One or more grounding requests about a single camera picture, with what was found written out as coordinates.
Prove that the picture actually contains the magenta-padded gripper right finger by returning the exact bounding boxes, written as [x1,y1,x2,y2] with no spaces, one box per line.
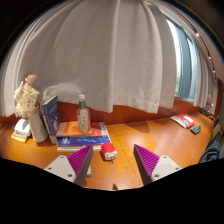
[133,143,183,186]

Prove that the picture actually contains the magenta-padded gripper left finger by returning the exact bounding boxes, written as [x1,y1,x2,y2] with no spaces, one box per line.
[43,144,95,187]

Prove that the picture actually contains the red and white charger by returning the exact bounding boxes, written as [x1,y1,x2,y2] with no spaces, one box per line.
[100,142,118,162]

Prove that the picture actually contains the flat white book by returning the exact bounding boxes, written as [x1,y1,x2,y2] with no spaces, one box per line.
[56,143,104,153]

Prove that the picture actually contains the flat blue book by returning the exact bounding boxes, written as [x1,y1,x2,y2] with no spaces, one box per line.
[57,135,112,148]

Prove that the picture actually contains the flat orange book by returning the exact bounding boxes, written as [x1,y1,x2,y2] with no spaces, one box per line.
[55,120,110,139]

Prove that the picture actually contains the white ceramic vase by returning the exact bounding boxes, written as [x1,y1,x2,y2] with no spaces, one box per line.
[27,105,49,144]

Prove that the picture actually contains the small dark pouch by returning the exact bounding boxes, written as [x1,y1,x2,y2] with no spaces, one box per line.
[189,124,202,135]

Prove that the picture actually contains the dark cloth bag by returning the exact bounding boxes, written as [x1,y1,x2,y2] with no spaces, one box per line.
[199,139,222,164]

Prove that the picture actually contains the red and white booklet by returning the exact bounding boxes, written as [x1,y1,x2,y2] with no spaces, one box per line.
[169,114,196,129]

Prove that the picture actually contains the yellow book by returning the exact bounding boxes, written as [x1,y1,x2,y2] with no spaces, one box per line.
[10,130,29,144]

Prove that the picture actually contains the upright blue book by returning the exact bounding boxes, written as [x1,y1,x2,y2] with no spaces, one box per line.
[41,95,62,137]

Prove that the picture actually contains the clear green-labelled plastic bottle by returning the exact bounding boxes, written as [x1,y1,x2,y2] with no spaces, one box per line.
[76,94,92,134]

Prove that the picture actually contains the white flower bouquet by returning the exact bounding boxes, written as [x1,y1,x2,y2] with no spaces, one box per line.
[13,74,40,118]

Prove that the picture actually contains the window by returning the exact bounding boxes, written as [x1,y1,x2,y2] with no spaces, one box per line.
[166,18,199,101]

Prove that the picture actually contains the ceiling lights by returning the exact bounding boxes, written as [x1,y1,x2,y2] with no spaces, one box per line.
[194,30,218,81]

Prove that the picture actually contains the white curtain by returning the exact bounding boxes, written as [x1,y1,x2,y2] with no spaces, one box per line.
[0,0,214,118]

